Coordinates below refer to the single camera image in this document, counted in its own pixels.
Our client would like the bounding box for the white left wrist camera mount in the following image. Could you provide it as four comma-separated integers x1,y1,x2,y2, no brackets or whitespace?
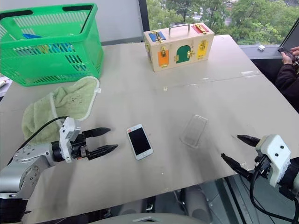
59,117,82,163

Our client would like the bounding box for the person's left hand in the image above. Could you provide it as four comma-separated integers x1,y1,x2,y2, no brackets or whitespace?
281,50,294,65

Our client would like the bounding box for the grey window ledge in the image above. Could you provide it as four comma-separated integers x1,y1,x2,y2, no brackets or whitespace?
239,43,285,60

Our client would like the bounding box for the wooden lock box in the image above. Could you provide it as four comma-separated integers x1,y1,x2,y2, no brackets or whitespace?
142,23,215,73

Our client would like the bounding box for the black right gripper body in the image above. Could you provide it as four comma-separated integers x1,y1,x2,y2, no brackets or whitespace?
253,154,273,181

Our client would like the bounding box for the teal yellow packet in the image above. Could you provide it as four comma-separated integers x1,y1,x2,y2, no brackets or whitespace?
35,43,73,56

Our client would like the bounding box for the white smartphone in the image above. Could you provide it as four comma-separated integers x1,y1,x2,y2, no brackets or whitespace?
179,113,209,149
126,123,154,161

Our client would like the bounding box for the green plastic basket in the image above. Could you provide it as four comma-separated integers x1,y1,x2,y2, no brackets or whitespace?
0,2,105,87

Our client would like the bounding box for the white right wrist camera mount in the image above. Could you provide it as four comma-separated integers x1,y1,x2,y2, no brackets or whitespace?
255,134,292,188

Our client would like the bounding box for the black window post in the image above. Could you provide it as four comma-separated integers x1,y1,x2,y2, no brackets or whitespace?
141,0,150,43

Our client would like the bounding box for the small dark grey rounded shape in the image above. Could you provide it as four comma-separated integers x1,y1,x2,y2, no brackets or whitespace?
121,200,150,216

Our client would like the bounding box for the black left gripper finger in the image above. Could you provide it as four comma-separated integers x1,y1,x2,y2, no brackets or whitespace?
88,144,119,161
83,127,111,139

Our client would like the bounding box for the large dark grey rounded shape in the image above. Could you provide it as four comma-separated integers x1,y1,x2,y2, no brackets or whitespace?
183,186,213,224

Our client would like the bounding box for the light green towel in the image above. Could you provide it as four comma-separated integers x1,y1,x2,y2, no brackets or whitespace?
21,76,101,147

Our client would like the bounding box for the dark slanted window frame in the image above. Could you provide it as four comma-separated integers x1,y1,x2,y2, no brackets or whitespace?
279,23,299,51

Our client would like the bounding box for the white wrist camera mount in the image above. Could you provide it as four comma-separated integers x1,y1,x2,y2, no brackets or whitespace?
255,134,292,188
59,117,82,163

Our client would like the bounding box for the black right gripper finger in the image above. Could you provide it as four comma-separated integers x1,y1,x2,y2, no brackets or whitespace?
221,153,255,181
236,134,261,147

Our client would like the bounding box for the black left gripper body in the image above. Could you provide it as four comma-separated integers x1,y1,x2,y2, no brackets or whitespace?
70,132,91,161

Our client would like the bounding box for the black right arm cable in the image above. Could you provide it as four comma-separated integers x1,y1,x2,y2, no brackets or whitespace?
249,163,299,223

